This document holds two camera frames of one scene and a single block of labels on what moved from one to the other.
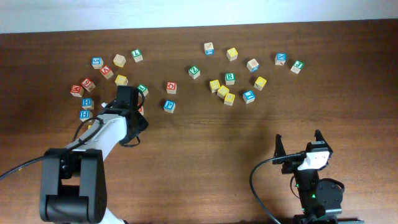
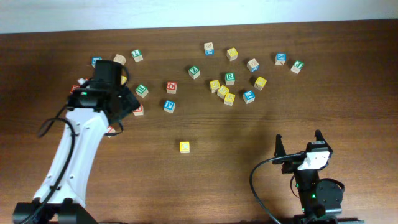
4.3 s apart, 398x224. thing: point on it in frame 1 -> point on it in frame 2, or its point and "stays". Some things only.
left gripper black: x=138 y=123 -> x=130 y=101
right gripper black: x=292 y=166 stays
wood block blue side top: x=209 y=48 stays
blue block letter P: x=169 y=106 stays
